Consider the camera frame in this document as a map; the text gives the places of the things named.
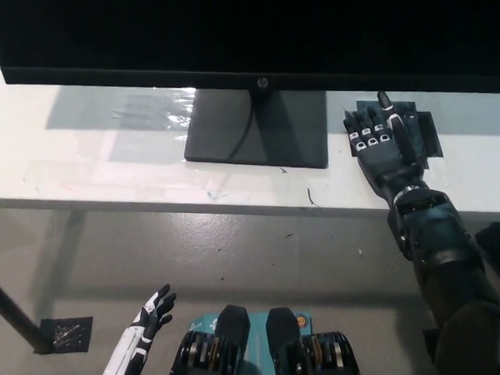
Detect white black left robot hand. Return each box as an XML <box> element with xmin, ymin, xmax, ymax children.
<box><xmin>99</xmin><ymin>280</ymin><xmax>177</xmax><ymax>375</ymax></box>

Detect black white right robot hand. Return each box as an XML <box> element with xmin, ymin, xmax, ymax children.
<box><xmin>338</xmin><ymin>89</ymin><xmax>437</xmax><ymax>207</ymax></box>

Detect black HP monitor with stand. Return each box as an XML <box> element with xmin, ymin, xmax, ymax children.
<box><xmin>0</xmin><ymin>0</ymin><xmax>500</xmax><ymax>178</ymax></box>

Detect black tape patch on desk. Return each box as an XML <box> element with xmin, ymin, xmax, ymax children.
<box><xmin>341</xmin><ymin>98</ymin><xmax>448</xmax><ymax>163</ymax></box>

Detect black desk leg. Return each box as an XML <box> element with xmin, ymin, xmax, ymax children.
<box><xmin>0</xmin><ymin>263</ymin><xmax>56</xmax><ymax>355</ymax></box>

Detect dark black bulky object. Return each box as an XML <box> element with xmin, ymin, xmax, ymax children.
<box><xmin>473</xmin><ymin>221</ymin><xmax>500</xmax><ymax>268</ymax></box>

